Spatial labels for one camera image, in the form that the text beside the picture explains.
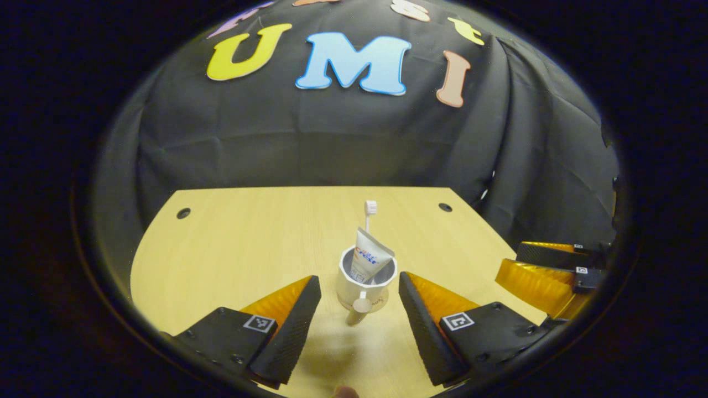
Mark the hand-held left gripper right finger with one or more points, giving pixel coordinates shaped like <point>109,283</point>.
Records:
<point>423,331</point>

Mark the white toothpaste tube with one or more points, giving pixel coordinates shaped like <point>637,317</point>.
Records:
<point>368,257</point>

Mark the light wooden desktop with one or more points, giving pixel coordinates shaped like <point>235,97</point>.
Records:
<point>221,249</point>

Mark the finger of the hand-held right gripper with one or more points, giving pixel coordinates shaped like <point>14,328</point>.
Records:
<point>531,282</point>
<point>553,255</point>

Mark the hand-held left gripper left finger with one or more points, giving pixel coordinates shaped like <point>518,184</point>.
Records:
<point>298,326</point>

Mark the pale pink toothbrush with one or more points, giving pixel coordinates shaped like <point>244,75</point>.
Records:
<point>370,207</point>

